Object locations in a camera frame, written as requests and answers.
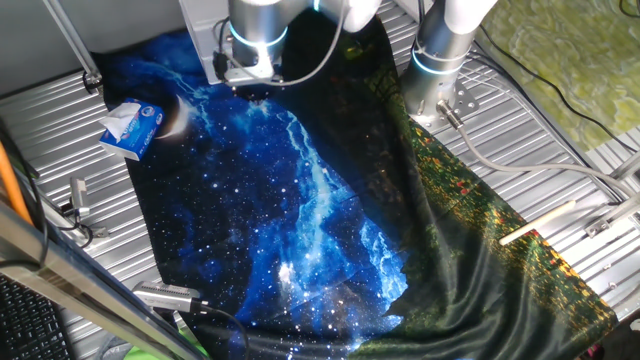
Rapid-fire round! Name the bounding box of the orange pole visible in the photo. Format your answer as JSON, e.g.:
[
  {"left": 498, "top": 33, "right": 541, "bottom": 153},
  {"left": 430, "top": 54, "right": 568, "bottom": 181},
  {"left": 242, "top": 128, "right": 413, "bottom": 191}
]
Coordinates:
[{"left": 0, "top": 141, "right": 34, "bottom": 226}]

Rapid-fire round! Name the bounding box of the blue tissue box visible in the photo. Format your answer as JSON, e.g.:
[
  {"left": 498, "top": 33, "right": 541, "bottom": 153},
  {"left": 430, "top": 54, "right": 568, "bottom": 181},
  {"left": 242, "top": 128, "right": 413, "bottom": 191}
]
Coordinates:
[{"left": 98, "top": 98, "right": 166, "bottom": 162}]

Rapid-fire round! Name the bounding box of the galaxy and forest print cloth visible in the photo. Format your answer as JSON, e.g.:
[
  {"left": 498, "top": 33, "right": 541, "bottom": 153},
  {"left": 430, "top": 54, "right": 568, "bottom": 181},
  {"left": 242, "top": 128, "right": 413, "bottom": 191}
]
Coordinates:
[{"left": 92, "top": 9, "right": 619, "bottom": 360}]

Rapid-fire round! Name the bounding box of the black clamp tool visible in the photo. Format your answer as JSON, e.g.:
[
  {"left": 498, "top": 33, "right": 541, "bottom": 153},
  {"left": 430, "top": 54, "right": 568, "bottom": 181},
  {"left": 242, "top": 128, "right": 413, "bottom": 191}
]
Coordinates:
[{"left": 37, "top": 189, "right": 111, "bottom": 241}]

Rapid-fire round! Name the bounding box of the bright green cloth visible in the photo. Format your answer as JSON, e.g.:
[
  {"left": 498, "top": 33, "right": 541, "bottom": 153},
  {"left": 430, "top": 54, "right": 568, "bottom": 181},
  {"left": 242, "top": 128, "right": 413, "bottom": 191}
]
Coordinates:
[{"left": 122, "top": 342, "right": 204, "bottom": 360}]

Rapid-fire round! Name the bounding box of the grey cloth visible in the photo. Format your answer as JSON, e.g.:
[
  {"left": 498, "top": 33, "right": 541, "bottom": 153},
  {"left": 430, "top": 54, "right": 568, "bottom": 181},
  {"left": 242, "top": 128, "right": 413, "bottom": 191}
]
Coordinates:
[{"left": 92, "top": 333, "right": 134, "bottom": 360}]

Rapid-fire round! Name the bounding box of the small silver camera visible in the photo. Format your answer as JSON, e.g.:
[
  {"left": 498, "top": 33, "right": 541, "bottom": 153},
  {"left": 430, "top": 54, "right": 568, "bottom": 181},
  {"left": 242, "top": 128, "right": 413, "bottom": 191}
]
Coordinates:
[{"left": 68, "top": 176, "right": 92, "bottom": 220}]

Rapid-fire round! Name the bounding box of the yellow green patterned cloth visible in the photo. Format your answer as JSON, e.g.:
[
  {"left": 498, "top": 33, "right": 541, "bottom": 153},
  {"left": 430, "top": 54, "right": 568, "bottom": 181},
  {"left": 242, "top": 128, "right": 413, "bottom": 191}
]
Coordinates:
[{"left": 474, "top": 0, "right": 640, "bottom": 151}]

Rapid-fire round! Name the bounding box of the black keyboard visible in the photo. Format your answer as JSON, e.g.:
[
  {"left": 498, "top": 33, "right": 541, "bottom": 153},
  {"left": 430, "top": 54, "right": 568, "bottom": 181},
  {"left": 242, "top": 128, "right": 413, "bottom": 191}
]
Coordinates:
[{"left": 0, "top": 274, "right": 74, "bottom": 360}]

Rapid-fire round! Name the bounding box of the aluminium frame bar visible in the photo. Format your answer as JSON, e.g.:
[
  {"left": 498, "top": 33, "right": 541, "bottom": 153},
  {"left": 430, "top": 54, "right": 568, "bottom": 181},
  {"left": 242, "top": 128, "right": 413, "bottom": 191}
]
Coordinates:
[{"left": 0, "top": 202, "right": 209, "bottom": 360}]

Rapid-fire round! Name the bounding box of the thin metal pole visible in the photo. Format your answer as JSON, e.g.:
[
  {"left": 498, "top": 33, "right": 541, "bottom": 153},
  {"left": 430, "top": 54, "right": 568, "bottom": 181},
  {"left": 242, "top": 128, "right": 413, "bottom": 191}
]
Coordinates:
[{"left": 42, "top": 0, "right": 105, "bottom": 95}]

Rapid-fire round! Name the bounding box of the ridged silver camera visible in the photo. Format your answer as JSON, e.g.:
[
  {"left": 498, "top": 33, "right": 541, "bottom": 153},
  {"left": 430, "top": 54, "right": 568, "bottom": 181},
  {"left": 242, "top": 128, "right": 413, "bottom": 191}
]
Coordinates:
[{"left": 131, "top": 279, "right": 202, "bottom": 315}]

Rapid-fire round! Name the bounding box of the aluminium frame bracket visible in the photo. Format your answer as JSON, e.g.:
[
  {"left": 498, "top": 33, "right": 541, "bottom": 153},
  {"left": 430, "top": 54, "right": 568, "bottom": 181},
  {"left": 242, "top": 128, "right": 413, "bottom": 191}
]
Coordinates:
[
  {"left": 607, "top": 149, "right": 640, "bottom": 182},
  {"left": 583, "top": 191, "right": 640, "bottom": 239}
]

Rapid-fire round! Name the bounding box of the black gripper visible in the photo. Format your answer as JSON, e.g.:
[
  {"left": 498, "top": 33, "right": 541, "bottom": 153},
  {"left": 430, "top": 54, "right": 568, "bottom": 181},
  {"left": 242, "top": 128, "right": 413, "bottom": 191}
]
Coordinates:
[{"left": 233, "top": 79, "right": 282, "bottom": 105}]

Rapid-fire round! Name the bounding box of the thick grey robot cable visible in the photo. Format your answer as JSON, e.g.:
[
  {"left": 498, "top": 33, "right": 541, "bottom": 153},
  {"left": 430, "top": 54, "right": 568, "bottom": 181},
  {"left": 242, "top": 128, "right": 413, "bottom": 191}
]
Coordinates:
[{"left": 435, "top": 98, "right": 639, "bottom": 199}]

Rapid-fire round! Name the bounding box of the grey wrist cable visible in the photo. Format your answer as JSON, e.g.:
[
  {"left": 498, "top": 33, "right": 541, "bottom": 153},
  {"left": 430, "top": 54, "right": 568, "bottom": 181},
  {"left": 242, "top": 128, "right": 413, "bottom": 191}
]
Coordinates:
[{"left": 219, "top": 0, "right": 349, "bottom": 87}]

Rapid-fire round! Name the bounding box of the cream wooden stick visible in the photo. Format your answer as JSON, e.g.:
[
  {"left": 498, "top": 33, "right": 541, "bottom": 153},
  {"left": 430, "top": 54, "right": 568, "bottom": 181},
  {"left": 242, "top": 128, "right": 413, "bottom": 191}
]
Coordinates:
[{"left": 498, "top": 199, "right": 578, "bottom": 247}]

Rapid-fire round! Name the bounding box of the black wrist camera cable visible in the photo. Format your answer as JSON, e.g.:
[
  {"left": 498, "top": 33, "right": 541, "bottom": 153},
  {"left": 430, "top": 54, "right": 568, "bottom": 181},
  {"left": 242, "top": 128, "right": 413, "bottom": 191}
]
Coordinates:
[{"left": 212, "top": 19, "right": 230, "bottom": 82}]

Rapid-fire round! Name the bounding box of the pink object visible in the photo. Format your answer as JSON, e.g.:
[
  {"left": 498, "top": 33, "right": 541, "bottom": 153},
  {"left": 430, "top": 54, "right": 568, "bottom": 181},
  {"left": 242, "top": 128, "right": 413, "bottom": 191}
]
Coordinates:
[{"left": 579, "top": 343, "right": 607, "bottom": 360}]

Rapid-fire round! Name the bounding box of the black looping cable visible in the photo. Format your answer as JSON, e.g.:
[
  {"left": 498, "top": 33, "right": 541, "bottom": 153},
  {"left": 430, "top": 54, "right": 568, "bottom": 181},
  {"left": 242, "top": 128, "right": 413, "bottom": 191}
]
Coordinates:
[{"left": 0, "top": 117, "right": 50, "bottom": 269}]

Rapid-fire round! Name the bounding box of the long black cable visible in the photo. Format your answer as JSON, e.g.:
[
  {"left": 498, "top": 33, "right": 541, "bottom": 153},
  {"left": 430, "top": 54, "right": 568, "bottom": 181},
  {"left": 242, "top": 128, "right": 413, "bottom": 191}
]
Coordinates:
[{"left": 472, "top": 22, "right": 640, "bottom": 156}]

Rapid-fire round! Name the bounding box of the white tissue sheet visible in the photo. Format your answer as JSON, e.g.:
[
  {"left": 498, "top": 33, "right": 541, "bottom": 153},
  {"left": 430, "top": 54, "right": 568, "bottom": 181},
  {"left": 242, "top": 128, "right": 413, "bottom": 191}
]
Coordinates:
[{"left": 98, "top": 102, "right": 142, "bottom": 144}]

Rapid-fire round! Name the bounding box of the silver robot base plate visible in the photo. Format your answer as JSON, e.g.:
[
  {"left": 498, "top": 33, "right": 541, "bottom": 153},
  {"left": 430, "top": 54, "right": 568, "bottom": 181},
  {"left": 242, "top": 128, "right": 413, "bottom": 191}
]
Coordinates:
[{"left": 407, "top": 79, "right": 481, "bottom": 134}]

